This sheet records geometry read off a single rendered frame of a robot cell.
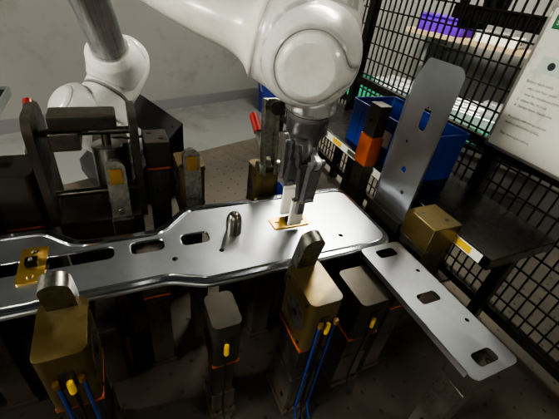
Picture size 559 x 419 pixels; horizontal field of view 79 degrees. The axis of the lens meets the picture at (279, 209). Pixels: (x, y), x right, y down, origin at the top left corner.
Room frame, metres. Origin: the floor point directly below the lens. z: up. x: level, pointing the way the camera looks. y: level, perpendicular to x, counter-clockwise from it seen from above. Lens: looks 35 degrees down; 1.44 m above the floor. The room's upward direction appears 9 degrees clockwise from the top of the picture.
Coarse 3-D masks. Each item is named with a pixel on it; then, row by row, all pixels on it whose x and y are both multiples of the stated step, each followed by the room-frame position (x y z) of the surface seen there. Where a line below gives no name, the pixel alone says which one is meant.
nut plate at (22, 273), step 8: (32, 248) 0.40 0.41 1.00; (40, 248) 0.40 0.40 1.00; (48, 248) 0.40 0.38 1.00; (24, 256) 0.38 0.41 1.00; (32, 256) 0.37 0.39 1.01; (40, 256) 0.38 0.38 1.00; (24, 264) 0.35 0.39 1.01; (32, 264) 0.36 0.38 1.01; (40, 264) 0.37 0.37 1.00; (24, 272) 0.35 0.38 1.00; (32, 272) 0.35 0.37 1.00; (40, 272) 0.35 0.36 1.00; (16, 280) 0.33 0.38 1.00; (24, 280) 0.33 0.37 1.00; (32, 280) 0.33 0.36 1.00
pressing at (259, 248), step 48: (336, 192) 0.74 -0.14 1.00; (0, 240) 0.41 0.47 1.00; (48, 240) 0.42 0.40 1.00; (96, 240) 0.44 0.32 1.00; (144, 240) 0.46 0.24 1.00; (240, 240) 0.50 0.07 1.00; (288, 240) 0.52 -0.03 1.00; (336, 240) 0.55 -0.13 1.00; (384, 240) 0.58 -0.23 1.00; (0, 288) 0.31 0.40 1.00; (96, 288) 0.34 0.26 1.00; (144, 288) 0.36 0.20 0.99
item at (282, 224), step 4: (284, 216) 0.60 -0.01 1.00; (288, 216) 0.59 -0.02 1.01; (304, 216) 0.61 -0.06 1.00; (272, 220) 0.58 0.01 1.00; (276, 220) 0.58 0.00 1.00; (280, 220) 0.58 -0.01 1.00; (284, 220) 0.58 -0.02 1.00; (304, 220) 0.60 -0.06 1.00; (308, 220) 0.60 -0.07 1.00; (272, 224) 0.56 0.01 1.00; (276, 224) 0.57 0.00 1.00; (280, 224) 0.57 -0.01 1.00; (284, 224) 0.57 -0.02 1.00; (296, 224) 0.58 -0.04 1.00; (300, 224) 0.58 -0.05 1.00; (304, 224) 0.58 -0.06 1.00; (276, 228) 0.55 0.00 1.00; (280, 228) 0.56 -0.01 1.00; (284, 228) 0.56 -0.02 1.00
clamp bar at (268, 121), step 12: (264, 108) 0.72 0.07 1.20; (276, 108) 0.69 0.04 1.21; (264, 120) 0.71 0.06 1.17; (276, 120) 0.72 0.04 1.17; (264, 132) 0.70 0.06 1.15; (276, 132) 0.72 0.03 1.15; (264, 144) 0.70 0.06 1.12; (276, 144) 0.71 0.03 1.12; (264, 156) 0.70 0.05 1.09; (276, 156) 0.71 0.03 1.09; (264, 168) 0.69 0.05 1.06; (276, 168) 0.71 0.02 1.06
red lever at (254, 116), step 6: (252, 114) 0.81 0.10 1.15; (252, 120) 0.80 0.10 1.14; (258, 120) 0.80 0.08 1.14; (252, 126) 0.79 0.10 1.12; (258, 126) 0.78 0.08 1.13; (258, 132) 0.77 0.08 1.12; (258, 138) 0.76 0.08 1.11; (258, 144) 0.75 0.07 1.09; (270, 162) 0.71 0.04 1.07; (270, 168) 0.70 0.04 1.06
